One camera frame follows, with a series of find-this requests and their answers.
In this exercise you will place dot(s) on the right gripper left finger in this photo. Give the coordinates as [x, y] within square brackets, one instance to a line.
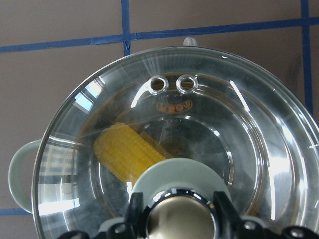
[134, 214]

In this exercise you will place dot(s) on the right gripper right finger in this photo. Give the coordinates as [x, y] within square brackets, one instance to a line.
[230, 223]

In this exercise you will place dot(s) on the yellow corn cob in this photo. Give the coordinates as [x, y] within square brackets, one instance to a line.
[126, 153]

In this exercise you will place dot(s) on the glass pot lid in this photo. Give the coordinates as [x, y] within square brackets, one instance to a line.
[202, 104]

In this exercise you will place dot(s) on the mint green pot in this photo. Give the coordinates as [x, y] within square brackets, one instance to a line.
[178, 202]

